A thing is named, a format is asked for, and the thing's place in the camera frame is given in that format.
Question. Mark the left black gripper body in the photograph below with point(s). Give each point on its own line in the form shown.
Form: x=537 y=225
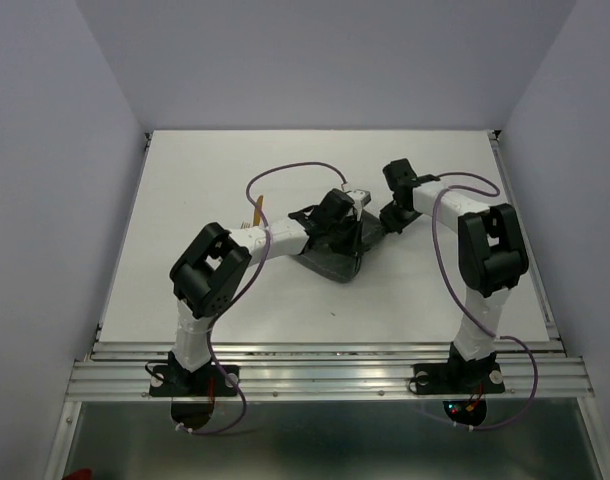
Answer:
x=343 y=237

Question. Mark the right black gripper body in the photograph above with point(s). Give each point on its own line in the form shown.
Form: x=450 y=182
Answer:
x=396 y=218

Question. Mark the grey cloth napkin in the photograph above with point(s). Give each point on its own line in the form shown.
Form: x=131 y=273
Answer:
x=338 y=256

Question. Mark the gold knife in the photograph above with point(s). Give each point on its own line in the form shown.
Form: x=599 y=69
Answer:
x=257 y=218

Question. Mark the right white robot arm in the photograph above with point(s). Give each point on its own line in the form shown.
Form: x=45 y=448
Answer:
x=492 y=259

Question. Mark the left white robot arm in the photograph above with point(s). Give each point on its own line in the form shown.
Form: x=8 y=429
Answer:
x=206 y=279

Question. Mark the red object at corner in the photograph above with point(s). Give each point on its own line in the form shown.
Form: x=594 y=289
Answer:
x=80 y=474

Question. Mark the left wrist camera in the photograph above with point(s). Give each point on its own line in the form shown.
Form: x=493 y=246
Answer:
x=359 y=197

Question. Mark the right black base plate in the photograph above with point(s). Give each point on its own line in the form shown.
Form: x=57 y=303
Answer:
x=440 y=379

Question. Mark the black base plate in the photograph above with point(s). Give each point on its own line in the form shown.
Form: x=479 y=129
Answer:
x=440 y=379
x=167 y=381

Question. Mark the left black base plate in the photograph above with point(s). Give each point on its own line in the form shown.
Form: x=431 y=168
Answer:
x=167 y=381

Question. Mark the aluminium mounting rail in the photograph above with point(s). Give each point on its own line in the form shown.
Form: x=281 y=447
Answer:
x=324 y=371

